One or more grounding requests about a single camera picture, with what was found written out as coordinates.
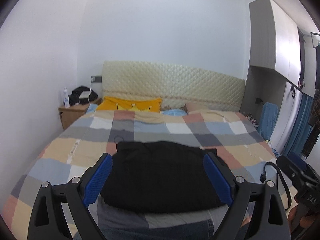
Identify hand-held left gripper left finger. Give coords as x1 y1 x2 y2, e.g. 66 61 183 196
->
27 152 113 240

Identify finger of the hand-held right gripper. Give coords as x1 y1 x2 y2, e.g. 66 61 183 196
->
276 154 310 180

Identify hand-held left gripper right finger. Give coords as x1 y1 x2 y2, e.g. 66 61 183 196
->
203 152 292 240

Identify black garment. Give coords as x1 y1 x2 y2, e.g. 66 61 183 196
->
100 141 234 214

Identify person's right hand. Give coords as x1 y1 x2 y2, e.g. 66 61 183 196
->
287 202 320 235

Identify brown patterned hanging garment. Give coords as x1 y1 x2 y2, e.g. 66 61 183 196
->
301 97 320 161

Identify blue curtain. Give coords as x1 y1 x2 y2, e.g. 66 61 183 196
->
282 94 314 159

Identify blue cloth on chair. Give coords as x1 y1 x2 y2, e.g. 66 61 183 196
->
257 102 279 143

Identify small bedside clutter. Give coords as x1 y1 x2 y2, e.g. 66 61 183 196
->
246 112 259 126

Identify wooden nightstand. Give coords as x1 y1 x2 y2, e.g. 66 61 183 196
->
58 97 102 131

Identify plaid patchwork blanket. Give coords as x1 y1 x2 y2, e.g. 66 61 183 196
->
1 109 295 240

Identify yellow pillow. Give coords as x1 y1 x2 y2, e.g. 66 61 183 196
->
96 96 162 113

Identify person's blue jeans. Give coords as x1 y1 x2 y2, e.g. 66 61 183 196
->
74 219 215 240

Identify white lotion bottle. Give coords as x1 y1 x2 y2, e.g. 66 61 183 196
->
62 87 70 108

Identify black bag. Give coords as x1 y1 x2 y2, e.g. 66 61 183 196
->
68 86 98 106

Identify cream quilted headboard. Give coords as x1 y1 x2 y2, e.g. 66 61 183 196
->
101 60 246 113

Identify grey wardrobe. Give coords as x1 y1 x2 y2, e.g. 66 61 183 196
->
244 0 320 155

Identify black cable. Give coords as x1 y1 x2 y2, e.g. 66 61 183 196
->
259 162 292 212

